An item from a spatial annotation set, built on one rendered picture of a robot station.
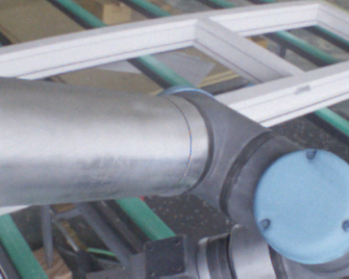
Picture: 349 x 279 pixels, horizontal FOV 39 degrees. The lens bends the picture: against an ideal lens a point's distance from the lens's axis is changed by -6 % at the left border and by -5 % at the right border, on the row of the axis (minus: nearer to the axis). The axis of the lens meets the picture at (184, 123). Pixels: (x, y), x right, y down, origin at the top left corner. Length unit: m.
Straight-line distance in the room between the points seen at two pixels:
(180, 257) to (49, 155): 0.28
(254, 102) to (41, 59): 0.51
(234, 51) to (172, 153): 0.99
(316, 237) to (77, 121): 0.20
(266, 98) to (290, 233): 0.74
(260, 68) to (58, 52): 0.50
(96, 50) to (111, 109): 0.97
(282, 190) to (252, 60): 0.94
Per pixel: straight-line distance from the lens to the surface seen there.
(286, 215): 0.41
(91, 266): 0.68
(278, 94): 1.16
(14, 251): 0.80
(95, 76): 1.77
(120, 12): 2.21
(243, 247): 0.56
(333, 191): 0.41
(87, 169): 0.34
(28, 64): 1.26
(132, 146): 0.37
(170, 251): 0.57
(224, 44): 1.41
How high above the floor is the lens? 1.44
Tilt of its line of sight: 31 degrees down
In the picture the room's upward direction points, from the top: 8 degrees clockwise
